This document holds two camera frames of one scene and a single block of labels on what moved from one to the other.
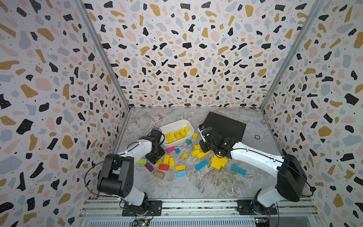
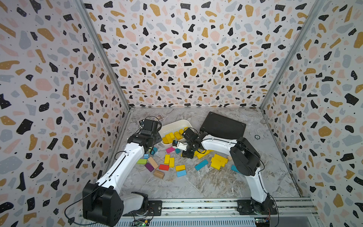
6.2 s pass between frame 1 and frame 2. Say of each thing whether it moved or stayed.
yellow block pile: stayed
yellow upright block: stayed
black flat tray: stayed
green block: stayed
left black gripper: moved
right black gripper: moved
